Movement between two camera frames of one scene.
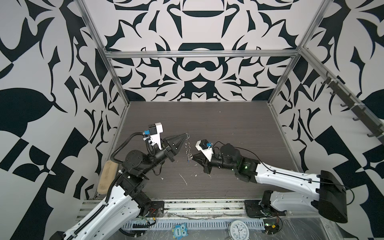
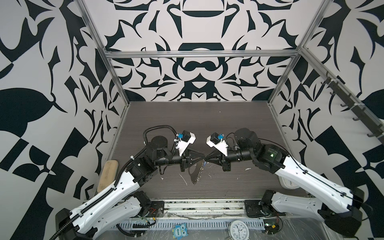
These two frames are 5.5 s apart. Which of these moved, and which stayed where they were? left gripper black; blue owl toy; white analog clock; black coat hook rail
Moved: left gripper black
Stayed: black coat hook rail; blue owl toy; white analog clock
